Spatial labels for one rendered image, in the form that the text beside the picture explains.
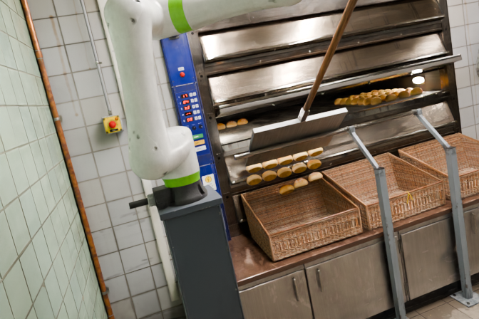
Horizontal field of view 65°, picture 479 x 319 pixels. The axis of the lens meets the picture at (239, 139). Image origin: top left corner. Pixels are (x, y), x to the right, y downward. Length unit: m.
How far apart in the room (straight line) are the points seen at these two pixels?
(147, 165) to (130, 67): 0.27
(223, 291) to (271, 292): 0.78
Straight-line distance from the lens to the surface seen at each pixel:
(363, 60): 2.79
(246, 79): 2.42
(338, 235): 2.23
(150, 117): 1.07
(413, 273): 2.56
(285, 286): 2.14
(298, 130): 2.07
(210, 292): 1.35
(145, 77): 1.07
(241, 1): 1.15
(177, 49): 2.31
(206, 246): 1.28
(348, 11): 1.53
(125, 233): 2.42
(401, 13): 3.03
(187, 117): 2.29
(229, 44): 2.40
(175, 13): 1.19
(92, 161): 2.33
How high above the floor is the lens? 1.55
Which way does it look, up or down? 9 degrees down
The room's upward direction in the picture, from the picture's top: 11 degrees counter-clockwise
